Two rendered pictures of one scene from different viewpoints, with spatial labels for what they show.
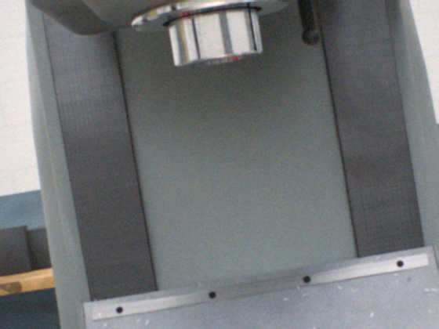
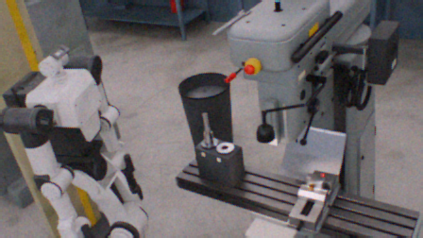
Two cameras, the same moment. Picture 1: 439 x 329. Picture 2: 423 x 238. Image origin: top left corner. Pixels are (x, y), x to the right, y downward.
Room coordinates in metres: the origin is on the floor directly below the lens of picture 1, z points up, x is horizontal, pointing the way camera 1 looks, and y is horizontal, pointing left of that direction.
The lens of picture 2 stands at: (-1.00, -0.76, 2.50)
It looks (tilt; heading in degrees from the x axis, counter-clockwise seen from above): 32 degrees down; 36
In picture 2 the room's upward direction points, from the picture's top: 9 degrees counter-clockwise
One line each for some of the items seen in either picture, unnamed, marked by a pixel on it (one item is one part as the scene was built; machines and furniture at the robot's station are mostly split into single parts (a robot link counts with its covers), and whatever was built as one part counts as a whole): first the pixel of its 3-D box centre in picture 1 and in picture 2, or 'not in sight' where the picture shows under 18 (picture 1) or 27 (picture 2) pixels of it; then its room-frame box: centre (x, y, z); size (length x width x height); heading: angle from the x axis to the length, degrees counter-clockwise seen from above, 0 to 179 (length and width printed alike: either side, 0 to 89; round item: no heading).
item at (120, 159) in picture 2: not in sight; (122, 164); (0.23, 0.74, 1.17); 0.11 x 0.11 x 0.11; 13
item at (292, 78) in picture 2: not in sight; (285, 55); (0.61, 0.00, 1.68); 0.34 x 0.24 x 0.10; 179
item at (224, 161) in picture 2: not in sight; (219, 161); (0.56, 0.38, 1.06); 0.22 x 0.12 x 0.20; 84
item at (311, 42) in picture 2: not in sight; (317, 34); (0.60, -0.15, 1.79); 0.45 x 0.04 x 0.04; 179
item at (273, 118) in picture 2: not in sight; (273, 122); (0.46, 0.00, 1.45); 0.04 x 0.04 x 0.21; 89
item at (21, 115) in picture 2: not in sight; (27, 126); (-0.22, 0.63, 1.70); 0.12 x 0.09 x 0.14; 107
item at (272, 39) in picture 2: not in sight; (280, 28); (0.58, 0.00, 1.81); 0.47 x 0.26 x 0.16; 179
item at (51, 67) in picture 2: not in sight; (55, 65); (0.00, 0.66, 1.84); 0.10 x 0.07 x 0.09; 18
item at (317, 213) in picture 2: not in sight; (314, 196); (0.54, -0.15, 1.02); 0.35 x 0.15 x 0.11; 2
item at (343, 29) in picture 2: not in sight; (325, 20); (1.07, -0.01, 1.66); 0.80 x 0.23 x 0.20; 179
